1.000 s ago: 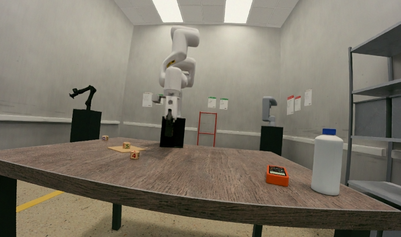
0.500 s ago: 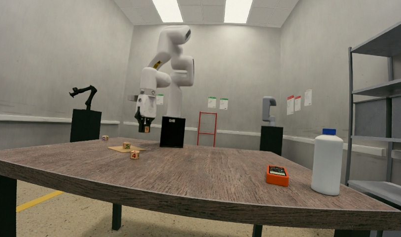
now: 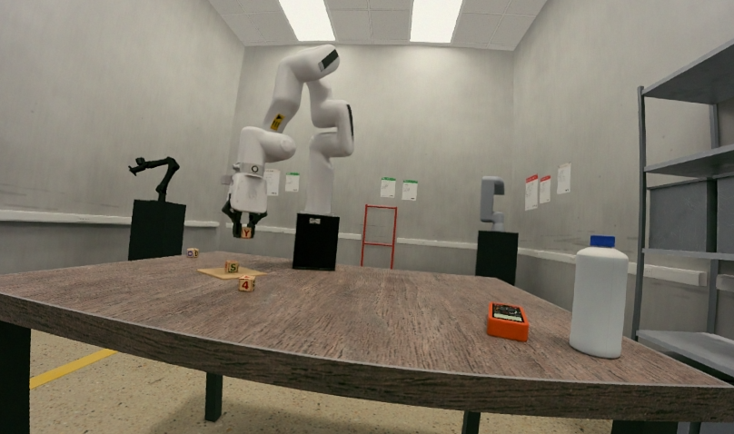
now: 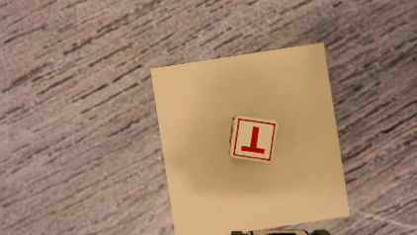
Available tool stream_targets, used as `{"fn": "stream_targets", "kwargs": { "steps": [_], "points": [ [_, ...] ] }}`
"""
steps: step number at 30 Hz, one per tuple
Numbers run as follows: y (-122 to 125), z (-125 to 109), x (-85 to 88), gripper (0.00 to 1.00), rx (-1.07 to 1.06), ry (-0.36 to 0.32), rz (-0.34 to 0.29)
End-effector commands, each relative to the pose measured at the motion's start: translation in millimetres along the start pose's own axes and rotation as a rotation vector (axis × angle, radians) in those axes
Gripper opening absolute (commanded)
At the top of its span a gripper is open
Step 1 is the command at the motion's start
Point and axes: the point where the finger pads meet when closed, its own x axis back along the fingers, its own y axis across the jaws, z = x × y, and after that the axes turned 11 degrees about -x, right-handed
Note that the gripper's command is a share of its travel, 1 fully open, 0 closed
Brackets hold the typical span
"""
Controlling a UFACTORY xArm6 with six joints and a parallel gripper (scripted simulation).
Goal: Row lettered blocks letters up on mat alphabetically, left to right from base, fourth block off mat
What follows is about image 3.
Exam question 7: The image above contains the tan square mat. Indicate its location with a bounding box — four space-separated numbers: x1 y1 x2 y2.
196 267 267 281

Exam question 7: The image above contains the white bottle with blue cap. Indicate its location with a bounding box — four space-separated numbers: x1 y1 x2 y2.
569 235 629 359

